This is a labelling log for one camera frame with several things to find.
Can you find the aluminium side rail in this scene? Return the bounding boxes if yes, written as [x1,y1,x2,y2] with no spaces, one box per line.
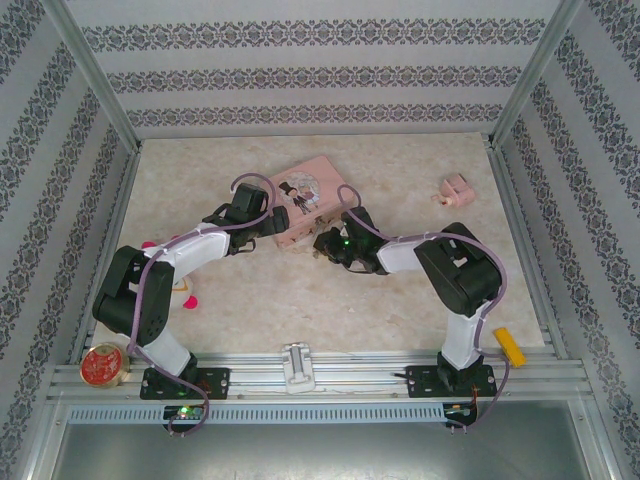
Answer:
[487,142,569,359]

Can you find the round red tin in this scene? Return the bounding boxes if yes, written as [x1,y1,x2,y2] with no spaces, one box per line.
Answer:
[80,341,130,388]

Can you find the grey metal sheet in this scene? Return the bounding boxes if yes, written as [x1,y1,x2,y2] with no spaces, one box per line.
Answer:
[47,422,594,480]

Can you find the pink pencil sharpener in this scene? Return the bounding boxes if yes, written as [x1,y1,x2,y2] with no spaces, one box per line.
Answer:
[431,172,477,208]

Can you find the white and pink plush toy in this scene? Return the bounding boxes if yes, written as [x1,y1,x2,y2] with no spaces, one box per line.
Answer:
[129,241,202,311]

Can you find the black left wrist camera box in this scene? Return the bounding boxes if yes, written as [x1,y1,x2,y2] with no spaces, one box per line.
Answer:
[231,183,269,217]

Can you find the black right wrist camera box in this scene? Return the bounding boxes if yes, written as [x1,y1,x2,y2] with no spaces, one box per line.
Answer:
[341,204,376,237]

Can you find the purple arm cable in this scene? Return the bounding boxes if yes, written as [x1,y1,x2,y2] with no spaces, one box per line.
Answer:
[127,172,277,437]
[336,184,511,435]

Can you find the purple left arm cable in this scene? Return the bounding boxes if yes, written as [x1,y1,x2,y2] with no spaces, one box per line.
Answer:
[127,172,277,437]

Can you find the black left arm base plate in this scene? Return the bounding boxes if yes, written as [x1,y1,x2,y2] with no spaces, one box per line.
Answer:
[139,367,231,402]

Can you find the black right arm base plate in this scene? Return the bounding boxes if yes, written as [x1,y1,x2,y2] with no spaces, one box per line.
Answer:
[405,364,497,400]

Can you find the aluminium frame rail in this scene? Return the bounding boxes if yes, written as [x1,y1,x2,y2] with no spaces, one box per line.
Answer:
[45,351,595,403]

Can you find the aluminium frame post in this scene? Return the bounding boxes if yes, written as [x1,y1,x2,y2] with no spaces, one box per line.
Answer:
[490,0,585,147]
[38,0,142,151]

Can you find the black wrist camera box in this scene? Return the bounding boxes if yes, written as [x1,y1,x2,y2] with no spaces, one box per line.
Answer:
[341,204,376,237]
[231,183,269,217]

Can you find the pink box with cartoon print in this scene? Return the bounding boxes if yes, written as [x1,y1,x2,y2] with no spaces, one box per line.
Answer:
[269,154,357,250]

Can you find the white plastic bracket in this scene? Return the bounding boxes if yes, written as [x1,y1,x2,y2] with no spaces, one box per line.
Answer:
[281,342,317,395]

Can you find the yellow block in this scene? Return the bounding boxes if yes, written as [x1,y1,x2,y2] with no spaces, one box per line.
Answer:
[492,326,527,369]

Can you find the grey slotted cable duct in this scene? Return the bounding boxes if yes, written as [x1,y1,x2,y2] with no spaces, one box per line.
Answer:
[66,403,447,425]

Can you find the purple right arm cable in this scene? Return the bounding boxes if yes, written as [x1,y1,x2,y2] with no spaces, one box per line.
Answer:
[336,184,511,435]

